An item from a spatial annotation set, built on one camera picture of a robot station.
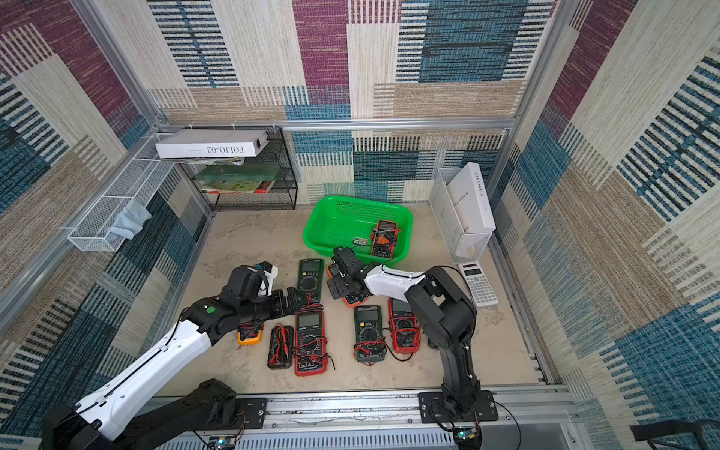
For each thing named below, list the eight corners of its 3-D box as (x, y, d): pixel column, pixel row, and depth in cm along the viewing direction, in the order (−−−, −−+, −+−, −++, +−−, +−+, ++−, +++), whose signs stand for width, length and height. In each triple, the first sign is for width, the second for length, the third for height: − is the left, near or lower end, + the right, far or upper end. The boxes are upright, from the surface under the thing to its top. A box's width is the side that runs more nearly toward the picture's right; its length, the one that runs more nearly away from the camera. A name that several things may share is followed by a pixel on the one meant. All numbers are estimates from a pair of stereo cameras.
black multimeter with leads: (267, 368, 82) (263, 364, 79) (275, 329, 89) (271, 323, 86) (290, 368, 82) (287, 364, 79) (296, 329, 89) (293, 323, 86)
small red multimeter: (391, 353, 84) (392, 347, 80) (388, 304, 94) (389, 297, 90) (420, 352, 84) (422, 347, 80) (414, 304, 94) (416, 297, 90)
